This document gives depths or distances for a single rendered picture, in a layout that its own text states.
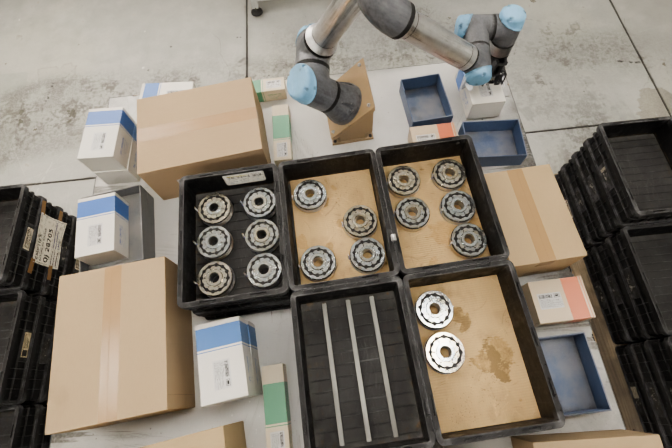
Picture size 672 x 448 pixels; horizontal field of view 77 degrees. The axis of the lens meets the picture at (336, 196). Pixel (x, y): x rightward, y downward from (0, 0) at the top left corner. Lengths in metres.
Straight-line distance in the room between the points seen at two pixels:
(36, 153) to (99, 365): 1.91
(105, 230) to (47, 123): 1.71
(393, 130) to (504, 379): 0.90
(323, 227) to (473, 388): 0.60
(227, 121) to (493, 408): 1.14
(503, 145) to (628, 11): 2.01
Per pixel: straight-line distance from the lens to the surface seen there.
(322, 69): 1.42
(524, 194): 1.40
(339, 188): 1.35
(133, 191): 1.60
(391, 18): 1.10
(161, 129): 1.52
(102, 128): 1.65
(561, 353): 1.46
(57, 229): 2.21
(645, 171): 2.10
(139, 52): 3.19
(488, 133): 1.67
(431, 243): 1.29
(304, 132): 1.62
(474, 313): 1.27
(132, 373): 1.27
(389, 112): 1.66
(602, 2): 3.50
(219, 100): 1.52
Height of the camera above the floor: 2.04
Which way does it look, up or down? 65 degrees down
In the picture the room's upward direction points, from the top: 6 degrees counter-clockwise
